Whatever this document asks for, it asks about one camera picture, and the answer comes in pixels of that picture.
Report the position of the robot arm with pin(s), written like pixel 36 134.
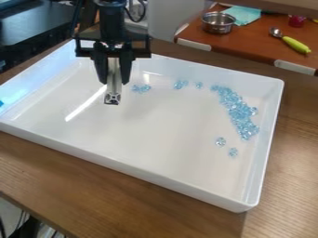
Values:
pixel 110 14

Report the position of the silver metal bar tool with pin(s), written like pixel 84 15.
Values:
pixel 112 86

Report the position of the pile of blue bits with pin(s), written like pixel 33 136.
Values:
pixel 237 108

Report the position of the silver pot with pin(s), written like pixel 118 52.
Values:
pixel 218 21

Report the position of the red cup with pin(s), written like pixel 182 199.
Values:
pixel 296 20

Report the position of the teal cloth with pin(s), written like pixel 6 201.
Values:
pixel 244 14

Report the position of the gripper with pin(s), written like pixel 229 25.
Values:
pixel 112 42

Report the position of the white tray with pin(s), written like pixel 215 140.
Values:
pixel 136 136

